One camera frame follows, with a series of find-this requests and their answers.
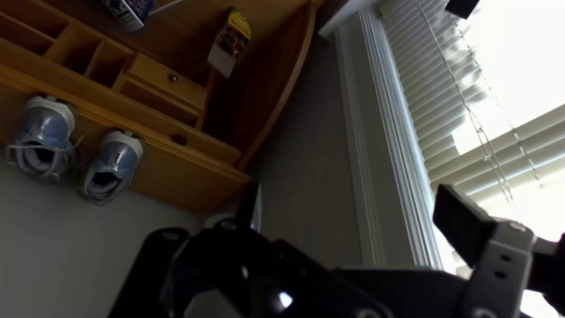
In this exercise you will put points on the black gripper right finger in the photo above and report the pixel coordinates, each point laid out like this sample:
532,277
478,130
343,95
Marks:
504,254

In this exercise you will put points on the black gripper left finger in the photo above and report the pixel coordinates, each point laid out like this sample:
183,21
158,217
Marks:
259,275

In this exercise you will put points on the white window blinds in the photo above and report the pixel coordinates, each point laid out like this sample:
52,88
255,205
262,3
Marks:
487,92

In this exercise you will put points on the wooden roll-top desk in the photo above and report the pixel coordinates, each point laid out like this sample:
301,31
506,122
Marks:
199,127

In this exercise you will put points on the left blue white sneaker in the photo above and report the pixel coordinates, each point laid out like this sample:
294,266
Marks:
112,168

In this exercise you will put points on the blue white sneaker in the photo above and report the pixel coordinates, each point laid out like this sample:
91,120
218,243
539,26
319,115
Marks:
112,168
43,139

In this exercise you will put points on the right blue white sneaker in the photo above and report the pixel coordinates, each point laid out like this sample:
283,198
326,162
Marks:
43,139

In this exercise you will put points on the crayola crayon box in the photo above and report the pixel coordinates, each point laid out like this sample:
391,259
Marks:
230,42

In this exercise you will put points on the purple book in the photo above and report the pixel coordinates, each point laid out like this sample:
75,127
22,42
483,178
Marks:
133,12

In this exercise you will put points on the white window frame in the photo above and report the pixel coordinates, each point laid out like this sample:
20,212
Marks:
393,192

